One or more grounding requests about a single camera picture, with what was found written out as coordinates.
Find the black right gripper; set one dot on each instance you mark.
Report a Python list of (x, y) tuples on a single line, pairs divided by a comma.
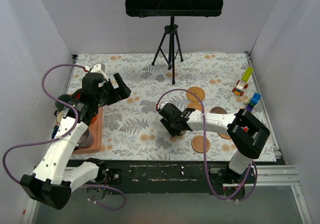
[(171, 122)]

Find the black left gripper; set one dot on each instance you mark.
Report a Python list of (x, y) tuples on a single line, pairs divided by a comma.
[(113, 91)]

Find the dark walnut coaster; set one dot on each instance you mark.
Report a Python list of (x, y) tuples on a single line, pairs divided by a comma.
[(182, 133), (218, 110)]

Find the woven rattan coaster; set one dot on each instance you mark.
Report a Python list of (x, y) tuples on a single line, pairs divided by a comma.
[(195, 105), (195, 94)]

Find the light wooden coaster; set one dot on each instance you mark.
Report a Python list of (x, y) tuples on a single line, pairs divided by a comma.
[(197, 144), (224, 136)]

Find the orange cup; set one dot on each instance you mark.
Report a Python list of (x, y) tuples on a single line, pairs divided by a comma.
[(93, 119)]

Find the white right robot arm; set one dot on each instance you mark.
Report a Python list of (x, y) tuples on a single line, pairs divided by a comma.
[(248, 134)]

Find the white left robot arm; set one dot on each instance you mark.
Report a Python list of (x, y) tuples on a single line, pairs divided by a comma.
[(49, 182)]

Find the dark green cup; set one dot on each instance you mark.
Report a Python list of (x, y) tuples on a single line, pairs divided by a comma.
[(61, 100)]

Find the lilac purple cup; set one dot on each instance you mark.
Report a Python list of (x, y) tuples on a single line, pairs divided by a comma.
[(86, 140)]

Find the cream white cup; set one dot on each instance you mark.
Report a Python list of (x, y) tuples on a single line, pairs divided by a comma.
[(59, 117)]

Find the dark blue cup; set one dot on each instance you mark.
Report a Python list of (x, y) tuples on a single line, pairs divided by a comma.
[(55, 130)]

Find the pink plastic tray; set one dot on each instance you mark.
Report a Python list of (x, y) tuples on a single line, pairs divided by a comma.
[(96, 129)]

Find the floral patterned table mat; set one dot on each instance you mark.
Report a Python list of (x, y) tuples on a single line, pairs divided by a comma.
[(131, 128)]

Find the toy car with yellow block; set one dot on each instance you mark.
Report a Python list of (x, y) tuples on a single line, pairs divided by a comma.
[(242, 83)]

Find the blue green purple block toy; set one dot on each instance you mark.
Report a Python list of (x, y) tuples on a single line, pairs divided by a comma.
[(252, 102)]

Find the black music stand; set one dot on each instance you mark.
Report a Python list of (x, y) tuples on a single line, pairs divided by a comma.
[(173, 9)]

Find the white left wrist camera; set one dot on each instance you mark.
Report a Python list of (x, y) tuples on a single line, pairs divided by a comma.
[(98, 68)]

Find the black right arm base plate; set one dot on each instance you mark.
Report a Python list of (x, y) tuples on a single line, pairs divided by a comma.
[(224, 176)]

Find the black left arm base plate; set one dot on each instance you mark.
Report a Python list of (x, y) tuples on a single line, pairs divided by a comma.
[(112, 176)]

